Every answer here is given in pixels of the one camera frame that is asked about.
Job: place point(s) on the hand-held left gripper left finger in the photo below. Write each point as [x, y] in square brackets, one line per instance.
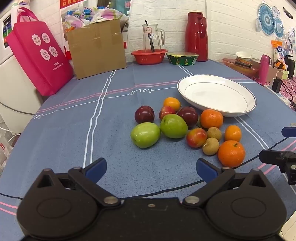
[96, 168]

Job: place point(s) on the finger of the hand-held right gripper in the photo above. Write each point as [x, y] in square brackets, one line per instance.
[275, 157]
[289, 132]

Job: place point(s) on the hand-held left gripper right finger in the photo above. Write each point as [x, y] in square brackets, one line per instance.
[205, 168]

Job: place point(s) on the large orange with stem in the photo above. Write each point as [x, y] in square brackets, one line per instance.
[231, 153]

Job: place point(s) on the red yellow nectarine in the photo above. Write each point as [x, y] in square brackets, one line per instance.
[196, 137]

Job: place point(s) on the small orange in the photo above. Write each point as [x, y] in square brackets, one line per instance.
[232, 133]

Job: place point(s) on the green apple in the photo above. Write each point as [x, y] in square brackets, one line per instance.
[173, 126]
[145, 134]

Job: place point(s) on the dark red plum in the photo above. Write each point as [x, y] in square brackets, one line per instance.
[144, 114]
[188, 115]

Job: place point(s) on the small red apple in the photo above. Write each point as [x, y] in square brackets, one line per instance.
[165, 111]

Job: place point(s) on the yellow-orange citrus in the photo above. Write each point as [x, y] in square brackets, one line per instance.
[171, 103]

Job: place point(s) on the white plate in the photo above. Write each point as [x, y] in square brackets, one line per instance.
[215, 95]

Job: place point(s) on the black charger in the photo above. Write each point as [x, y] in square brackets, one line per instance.
[276, 85]

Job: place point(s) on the black device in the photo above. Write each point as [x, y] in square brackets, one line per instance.
[290, 66]

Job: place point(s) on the pink bottle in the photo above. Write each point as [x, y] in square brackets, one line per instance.
[264, 69]

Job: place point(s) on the orange tray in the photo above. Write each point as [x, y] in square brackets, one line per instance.
[252, 69]

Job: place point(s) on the orange snack packet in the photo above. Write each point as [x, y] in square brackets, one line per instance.
[278, 49]

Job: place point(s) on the clear plastic bag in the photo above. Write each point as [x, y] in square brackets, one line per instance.
[4, 148]

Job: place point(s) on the green patterned bowl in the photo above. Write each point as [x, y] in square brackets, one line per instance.
[182, 59]

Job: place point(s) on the white appliance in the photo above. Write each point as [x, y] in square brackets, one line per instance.
[13, 88]

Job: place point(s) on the cardboard box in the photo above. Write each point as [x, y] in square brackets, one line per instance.
[97, 51]

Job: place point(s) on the red plastic basket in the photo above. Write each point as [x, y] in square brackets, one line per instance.
[148, 58]

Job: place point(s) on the pink tote bag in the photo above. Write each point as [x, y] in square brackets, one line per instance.
[39, 58]

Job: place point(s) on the red thermos jug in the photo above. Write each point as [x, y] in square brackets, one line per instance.
[196, 39]

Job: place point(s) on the glass pitcher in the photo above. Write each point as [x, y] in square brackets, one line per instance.
[157, 39]

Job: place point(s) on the black stirrer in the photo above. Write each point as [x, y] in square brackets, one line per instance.
[150, 39]

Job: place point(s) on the blue paper fan wall decorations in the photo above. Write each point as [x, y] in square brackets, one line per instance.
[267, 17]

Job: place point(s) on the red wall poster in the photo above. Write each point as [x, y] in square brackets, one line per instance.
[76, 3]

